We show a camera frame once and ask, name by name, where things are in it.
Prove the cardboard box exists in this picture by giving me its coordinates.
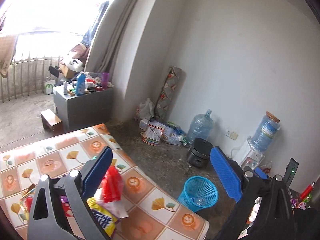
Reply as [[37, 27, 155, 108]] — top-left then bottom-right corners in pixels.
[[59, 63, 77, 79]]

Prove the white plastic bag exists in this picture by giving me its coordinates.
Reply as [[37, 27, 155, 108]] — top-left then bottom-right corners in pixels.
[[135, 98, 155, 120]]

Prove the blue wastebasket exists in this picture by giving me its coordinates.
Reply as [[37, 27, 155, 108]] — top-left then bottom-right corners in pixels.
[[177, 176, 219, 212]]

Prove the pile of floor trash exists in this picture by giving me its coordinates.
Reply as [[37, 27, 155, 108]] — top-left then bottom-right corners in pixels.
[[139, 119, 189, 146]]

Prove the purple cup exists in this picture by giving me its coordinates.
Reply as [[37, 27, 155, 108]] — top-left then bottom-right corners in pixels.
[[101, 72, 109, 90]]

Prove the black rice cooker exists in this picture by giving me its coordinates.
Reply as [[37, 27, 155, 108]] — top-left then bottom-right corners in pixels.
[[187, 138, 213, 168]]

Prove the small wooden stool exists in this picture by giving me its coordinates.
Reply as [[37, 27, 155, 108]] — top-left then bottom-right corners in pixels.
[[40, 109, 63, 134]]

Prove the white green paper bag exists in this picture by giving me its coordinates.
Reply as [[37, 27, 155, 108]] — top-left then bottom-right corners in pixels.
[[44, 80, 56, 95]]

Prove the blue detergent bottle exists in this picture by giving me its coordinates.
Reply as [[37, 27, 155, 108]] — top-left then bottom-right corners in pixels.
[[75, 72, 86, 96]]

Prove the grey cabinet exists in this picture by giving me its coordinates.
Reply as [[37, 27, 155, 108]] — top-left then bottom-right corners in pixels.
[[53, 86, 114, 132]]

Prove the red lighter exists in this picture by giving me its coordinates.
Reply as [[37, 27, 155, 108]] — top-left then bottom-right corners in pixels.
[[299, 181, 315, 202]]

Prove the patterned rolled mat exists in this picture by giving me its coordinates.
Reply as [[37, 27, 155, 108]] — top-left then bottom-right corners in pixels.
[[154, 66, 182, 121]]

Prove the empty water jug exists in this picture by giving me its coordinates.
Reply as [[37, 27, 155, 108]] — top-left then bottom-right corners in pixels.
[[187, 109, 214, 144]]

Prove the yellow snack bag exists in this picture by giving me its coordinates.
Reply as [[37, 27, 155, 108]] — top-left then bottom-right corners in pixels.
[[87, 197, 119, 238]]

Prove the white water dispenser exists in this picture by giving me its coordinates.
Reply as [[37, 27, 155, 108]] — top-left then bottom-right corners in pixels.
[[231, 137, 264, 170]]

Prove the red snack wrapper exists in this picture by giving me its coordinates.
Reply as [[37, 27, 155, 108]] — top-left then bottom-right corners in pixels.
[[101, 165, 124, 203]]

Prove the patterned tablecloth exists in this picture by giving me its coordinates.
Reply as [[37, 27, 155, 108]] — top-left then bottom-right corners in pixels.
[[1, 124, 209, 239]]

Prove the beige curtain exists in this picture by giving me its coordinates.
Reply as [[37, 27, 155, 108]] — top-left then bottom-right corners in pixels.
[[85, 0, 138, 73]]

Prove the wall socket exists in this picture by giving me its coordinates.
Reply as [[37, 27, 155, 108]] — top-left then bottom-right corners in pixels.
[[225, 129, 238, 140]]

